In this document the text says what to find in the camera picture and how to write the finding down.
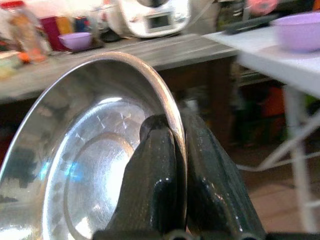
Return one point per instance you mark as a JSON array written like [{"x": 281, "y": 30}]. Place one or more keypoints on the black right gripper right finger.
[{"x": 215, "y": 180}]

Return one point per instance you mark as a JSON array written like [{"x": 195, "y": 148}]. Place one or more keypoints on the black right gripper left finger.
[{"x": 150, "y": 180}]

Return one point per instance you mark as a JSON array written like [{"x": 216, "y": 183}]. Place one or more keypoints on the stainless steel dish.
[{"x": 82, "y": 150}]

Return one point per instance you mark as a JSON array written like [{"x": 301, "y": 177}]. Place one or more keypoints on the orange bin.
[{"x": 273, "y": 105}]

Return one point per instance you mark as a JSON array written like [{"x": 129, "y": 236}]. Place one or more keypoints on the grey wooden counter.
[{"x": 175, "y": 52}]

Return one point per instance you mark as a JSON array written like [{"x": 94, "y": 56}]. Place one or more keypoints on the white folding table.
[{"x": 280, "y": 62}]

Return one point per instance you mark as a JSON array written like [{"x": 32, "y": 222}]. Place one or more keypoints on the small purple bowl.
[{"x": 75, "y": 41}]

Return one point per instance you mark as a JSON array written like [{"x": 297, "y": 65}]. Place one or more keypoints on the long black utensil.
[{"x": 250, "y": 23}]

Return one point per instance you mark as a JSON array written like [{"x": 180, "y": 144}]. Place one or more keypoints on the white kitchen appliance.
[{"x": 150, "y": 18}]

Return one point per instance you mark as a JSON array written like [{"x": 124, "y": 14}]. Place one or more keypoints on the large purple bowl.
[{"x": 298, "y": 33}]

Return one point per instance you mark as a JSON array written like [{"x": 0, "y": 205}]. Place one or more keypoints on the orange yellow box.
[{"x": 64, "y": 25}]

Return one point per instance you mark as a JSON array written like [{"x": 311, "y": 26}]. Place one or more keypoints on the red container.
[{"x": 49, "y": 32}]

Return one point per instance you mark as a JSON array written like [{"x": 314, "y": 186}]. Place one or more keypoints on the pink round object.
[{"x": 262, "y": 5}]

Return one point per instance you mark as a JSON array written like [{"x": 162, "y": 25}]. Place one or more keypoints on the clear jar with red lid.
[{"x": 23, "y": 27}]

